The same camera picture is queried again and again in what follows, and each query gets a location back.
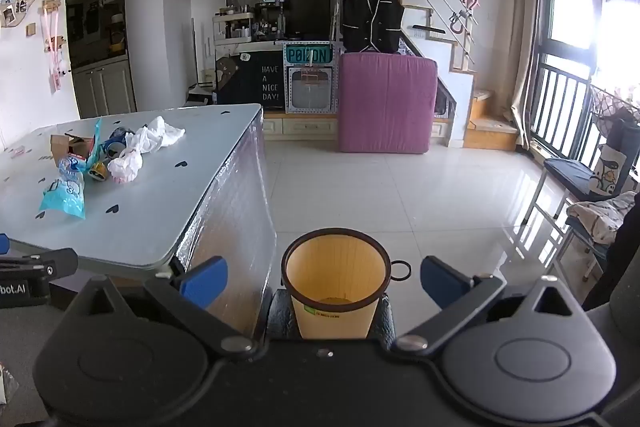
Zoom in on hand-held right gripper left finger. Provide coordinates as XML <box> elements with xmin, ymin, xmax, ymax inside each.
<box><xmin>65</xmin><ymin>256</ymin><xmax>261</xmax><ymax>360</ymax></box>

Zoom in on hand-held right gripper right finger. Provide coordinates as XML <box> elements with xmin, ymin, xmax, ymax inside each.
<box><xmin>392</xmin><ymin>256</ymin><xmax>585</xmax><ymax>359</ymax></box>

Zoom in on yellow waste bin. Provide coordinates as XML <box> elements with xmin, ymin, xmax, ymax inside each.
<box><xmin>280</xmin><ymin>229</ymin><xmax>392</xmax><ymax>341</ymax></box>

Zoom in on brown cardboard box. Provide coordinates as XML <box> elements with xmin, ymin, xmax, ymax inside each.
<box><xmin>50</xmin><ymin>133</ymin><xmax>96</xmax><ymax>168</ymax></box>

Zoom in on crushed blue can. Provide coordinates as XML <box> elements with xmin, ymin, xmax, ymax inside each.
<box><xmin>102</xmin><ymin>127</ymin><xmax>135</xmax><ymax>158</ymax></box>

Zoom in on white paper towel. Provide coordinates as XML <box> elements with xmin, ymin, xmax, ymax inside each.
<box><xmin>134</xmin><ymin>116</ymin><xmax>186</xmax><ymax>153</ymax></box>

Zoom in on blue plastic package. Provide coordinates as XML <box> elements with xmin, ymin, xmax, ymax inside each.
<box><xmin>38</xmin><ymin>155</ymin><xmax>87</xmax><ymax>221</ymax></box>

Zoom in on crumpled white plastic bag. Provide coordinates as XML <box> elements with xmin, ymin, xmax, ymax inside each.
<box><xmin>107</xmin><ymin>147</ymin><xmax>145</xmax><ymax>184</ymax></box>

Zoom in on teal wrapper strip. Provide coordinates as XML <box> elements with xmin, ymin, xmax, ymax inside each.
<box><xmin>86</xmin><ymin>119</ymin><xmax>104</xmax><ymax>172</ymax></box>

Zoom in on blue cushioned chair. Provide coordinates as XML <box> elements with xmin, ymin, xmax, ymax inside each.
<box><xmin>524</xmin><ymin>156</ymin><xmax>607</xmax><ymax>234</ymax></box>

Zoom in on light crumpled cloth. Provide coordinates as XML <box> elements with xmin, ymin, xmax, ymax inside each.
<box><xmin>566</xmin><ymin>191</ymin><xmax>640</xmax><ymax>246</ymax></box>

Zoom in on wooden drawer platform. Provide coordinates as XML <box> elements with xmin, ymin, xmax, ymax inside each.
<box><xmin>262</xmin><ymin>109</ymin><xmax>341</xmax><ymax>141</ymax></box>

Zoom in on pink mattress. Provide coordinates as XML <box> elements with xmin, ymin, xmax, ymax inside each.
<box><xmin>338</xmin><ymin>51</ymin><xmax>439</xmax><ymax>154</ymax></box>

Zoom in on printed tote bag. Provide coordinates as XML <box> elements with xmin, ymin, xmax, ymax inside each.
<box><xmin>588</xmin><ymin>141</ymin><xmax>629</xmax><ymax>200</ymax></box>

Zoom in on cream kitchen cabinets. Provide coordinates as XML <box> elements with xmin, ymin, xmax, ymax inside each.
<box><xmin>66</xmin><ymin>0</ymin><xmax>138</xmax><ymax>119</ymax></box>

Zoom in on black balcony railing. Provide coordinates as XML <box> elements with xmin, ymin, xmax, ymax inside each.
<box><xmin>529</xmin><ymin>51</ymin><xmax>610</xmax><ymax>160</ymax></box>

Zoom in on white perforated cabinet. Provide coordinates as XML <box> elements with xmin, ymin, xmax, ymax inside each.
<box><xmin>283</xmin><ymin>41</ymin><xmax>342</xmax><ymax>114</ymax></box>

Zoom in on teal sign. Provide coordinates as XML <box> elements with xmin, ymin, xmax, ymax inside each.
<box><xmin>284</xmin><ymin>43</ymin><xmax>333</xmax><ymax>66</ymax></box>

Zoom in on beige curtain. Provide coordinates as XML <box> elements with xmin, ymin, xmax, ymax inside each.
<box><xmin>506</xmin><ymin>0</ymin><xmax>552</xmax><ymax>152</ymax></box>

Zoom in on shelf rack with bottles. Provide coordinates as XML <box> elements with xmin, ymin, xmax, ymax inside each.
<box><xmin>212</xmin><ymin>3</ymin><xmax>287</xmax><ymax>46</ymax></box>

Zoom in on black vest on hanger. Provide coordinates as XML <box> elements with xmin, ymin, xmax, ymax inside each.
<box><xmin>341</xmin><ymin>0</ymin><xmax>405</xmax><ymax>54</ymax></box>

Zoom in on pink ribbon wall decoration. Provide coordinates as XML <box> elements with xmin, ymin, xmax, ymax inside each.
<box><xmin>42</xmin><ymin>0</ymin><xmax>69</xmax><ymax>94</ymax></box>

